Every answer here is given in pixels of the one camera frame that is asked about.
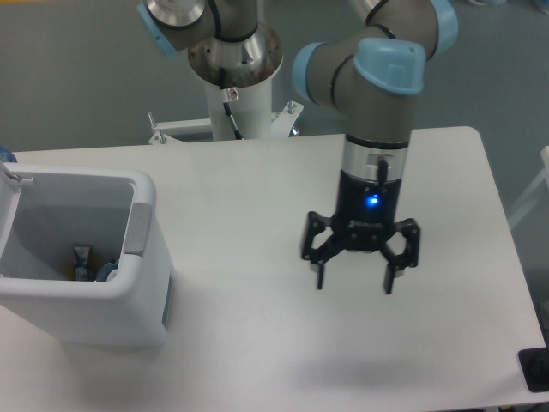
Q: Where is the white frame at right edge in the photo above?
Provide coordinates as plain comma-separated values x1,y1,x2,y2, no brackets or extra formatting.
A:
507,146,548,230

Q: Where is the white trash can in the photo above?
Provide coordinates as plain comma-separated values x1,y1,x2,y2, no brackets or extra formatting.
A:
1,163,172,347

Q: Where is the black device at table corner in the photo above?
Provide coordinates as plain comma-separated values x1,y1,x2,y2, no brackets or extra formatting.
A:
518,347,548,393

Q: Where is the clear plastic water bottle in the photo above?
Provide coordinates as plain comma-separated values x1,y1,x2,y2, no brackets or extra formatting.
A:
95,260,119,282

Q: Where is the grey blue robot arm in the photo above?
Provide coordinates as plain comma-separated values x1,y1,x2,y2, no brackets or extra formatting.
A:
137,1,458,292

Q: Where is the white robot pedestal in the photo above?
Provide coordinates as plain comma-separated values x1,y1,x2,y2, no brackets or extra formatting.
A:
148,25,310,146

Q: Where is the trash inside can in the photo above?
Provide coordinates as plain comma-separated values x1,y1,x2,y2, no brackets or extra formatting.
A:
72,245,98,282

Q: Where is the black cable on pedestal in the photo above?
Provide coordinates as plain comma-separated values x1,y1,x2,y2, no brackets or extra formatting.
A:
218,66,245,141

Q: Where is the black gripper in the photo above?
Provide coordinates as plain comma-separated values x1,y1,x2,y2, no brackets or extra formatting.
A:
300,172,421,294

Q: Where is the blue object at left edge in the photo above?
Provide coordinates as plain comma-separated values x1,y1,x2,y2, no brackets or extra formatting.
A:
0,146,18,163

